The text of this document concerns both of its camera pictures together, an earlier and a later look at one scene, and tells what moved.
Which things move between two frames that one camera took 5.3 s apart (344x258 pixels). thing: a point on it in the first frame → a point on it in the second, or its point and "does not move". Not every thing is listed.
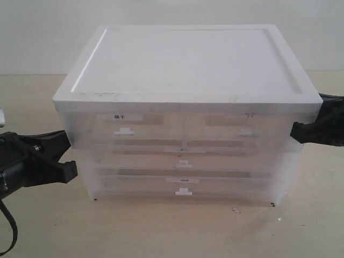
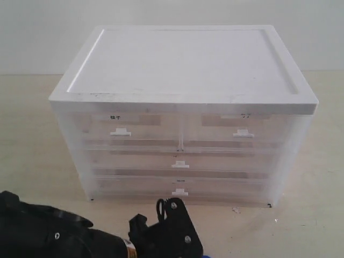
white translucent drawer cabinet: x=187 y=114 does not move
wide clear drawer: x=263 y=191 does not move
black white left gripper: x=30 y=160 → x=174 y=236
